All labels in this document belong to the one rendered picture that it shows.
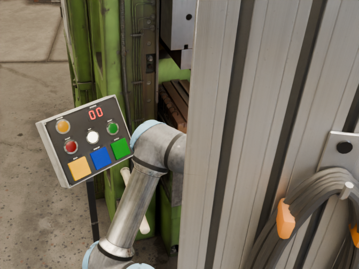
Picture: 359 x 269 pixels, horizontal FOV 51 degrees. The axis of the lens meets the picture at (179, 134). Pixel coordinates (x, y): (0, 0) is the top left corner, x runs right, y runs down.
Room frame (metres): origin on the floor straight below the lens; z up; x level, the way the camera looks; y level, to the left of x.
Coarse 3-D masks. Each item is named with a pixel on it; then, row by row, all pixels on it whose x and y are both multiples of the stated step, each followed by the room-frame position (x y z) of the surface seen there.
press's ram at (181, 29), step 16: (160, 0) 1.68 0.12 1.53; (176, 0) 1.54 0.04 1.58; (192, 0) 1.57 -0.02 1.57; (160, 16) 1.68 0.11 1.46; (176, 16) 1.54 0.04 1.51; (192, 16) 1.57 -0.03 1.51; (160, 32) 1.68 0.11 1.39; (176, 32) 1.54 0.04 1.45; (192, 32) 1.57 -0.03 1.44; (176, 48) 1.54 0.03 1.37
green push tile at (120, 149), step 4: (120, 140) 1.31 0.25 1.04; (124, 140) 1.32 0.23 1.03; (112, 144) 1.28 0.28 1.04; (116, 144) 1.29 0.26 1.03; (120, 144) 1.30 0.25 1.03; (124, 144) 1.31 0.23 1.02; (112, 148) 1.27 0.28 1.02; (116, 148) 1.28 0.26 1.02; (120, 148) 1.29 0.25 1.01; (124, 148) 1.30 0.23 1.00; (128, 148) 1.31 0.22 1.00; (116, 152) 1.27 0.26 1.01; (120, 152) 1.28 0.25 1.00; (124, 152) 1.29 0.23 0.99; (128, 152) 1.30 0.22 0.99; (116, 156) 1.26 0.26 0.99; (120, 156) 1.27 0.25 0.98
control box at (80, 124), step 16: (112, 96) 1.41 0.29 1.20; (64, 112) 1.31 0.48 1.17; (80, 112) 1.29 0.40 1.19; (96, 112) 1.32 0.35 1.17; (112, 112) 1.37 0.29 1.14; (48, 128) 1.18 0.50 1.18; (80, 128) 1.25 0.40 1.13; (96, 128) 1.29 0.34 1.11; (48, 144) 1.16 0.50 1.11; (64, 144) 1.17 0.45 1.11; (80, 144) 1.21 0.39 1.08; (96, 144) 1.25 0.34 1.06; (128, 144) 1.33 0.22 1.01; (64, 160) 1.14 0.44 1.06; (112, 160) 1.25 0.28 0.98; (64, 176) 1.10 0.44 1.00
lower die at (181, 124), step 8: (176, 80) 1.98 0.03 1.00; (184, 80) 2.00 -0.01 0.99; (160, 88) 1.91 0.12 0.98; (168, 88) 1.89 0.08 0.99; (176, 88) 1.88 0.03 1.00; (184, 88) 1.89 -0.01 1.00; (160, 96) 1.83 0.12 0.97; (168, 96) 1.82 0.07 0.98; (176, 96) 1.81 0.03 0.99; (168, 104) 1.74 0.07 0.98; (176, 104) 1.72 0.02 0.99; (184, 104) 1.73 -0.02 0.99; (176, 112) 1.66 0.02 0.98; (184, 112) 1.65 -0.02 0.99; (176, 120) 1.58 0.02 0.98; (184, 120) 1.59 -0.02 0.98; (176, 128) 1.57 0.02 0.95; (184, 128) 1.57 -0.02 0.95
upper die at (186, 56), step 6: (162, 42) 1.81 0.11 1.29; (168, 48) 1.72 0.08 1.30; (186, 48) 1.57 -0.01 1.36; (174, 54) 1.64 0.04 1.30; (180, 54) 1.57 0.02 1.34; (186, 54) 1.56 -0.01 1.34; (174, 60) 1.63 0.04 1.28; (180, 60) 1.56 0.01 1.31; (186, 60) 1.56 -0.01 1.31; (180, 66) 1.56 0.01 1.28; (186, 66) 1.56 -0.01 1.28
